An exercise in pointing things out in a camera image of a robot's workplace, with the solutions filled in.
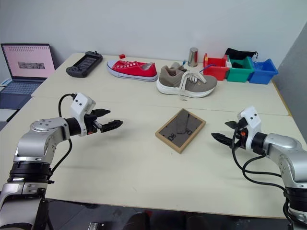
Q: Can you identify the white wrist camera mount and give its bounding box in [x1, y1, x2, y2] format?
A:
[70, 92, 96, 137]
[236, 105, 261, 150]

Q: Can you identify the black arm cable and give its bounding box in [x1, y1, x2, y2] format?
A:
[49, 93, 77, 184]
[230, 126, 292, 226]

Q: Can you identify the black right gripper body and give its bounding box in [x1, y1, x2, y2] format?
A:
[232, 118, 248, 151]

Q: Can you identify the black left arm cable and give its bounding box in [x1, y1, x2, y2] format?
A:
[49, 93, 77, 184]

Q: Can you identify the open laptop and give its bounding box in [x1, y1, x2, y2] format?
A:
[0, 43, 56, 98]

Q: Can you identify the taupe sneaker with white sole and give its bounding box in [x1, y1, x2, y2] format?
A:
[156, 62, 218, 102]

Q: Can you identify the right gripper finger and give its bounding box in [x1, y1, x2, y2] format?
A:
[211, 132, 235, 148]
[224, 120, 239, 130]

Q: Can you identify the black drawstring pouch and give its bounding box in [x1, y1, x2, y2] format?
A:
[224, 47, 258, 60]

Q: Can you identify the metal cup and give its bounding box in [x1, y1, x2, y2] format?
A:
[187, 47, 199, 68]

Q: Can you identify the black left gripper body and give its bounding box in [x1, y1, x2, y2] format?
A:
[83, 113, 104, 136]

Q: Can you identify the blue plastic bin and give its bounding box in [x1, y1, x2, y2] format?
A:
[248, 58, 279, 85]

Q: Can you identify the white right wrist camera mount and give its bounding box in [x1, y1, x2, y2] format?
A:
[236, 105, 261, 150]

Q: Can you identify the red plastic bin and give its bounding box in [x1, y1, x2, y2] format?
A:
[203, 53, 230, 81]

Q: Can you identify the black handheld game controller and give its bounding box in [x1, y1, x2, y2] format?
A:
[66, 50, 103, 78]

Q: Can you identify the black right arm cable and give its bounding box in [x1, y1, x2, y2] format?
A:
[230, 126, 292, 226]

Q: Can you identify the wooden framed dark board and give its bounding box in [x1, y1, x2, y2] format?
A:
[154, 108, 206, 154]

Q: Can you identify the red canvas sneaker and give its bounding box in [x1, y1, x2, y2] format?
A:
[106, 59, 158, 83]

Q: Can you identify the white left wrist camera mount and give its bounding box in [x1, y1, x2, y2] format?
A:
[70, 92, 96, 137]

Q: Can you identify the green plastic bin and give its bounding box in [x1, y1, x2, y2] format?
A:
[226, 54, 255, 83]

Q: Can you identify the thin blue cable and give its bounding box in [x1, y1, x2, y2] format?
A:
[202, 63, 217, 75]

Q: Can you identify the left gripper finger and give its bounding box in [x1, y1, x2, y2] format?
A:
[92, 108, 111, 118]
[100, 119, 124, 133]

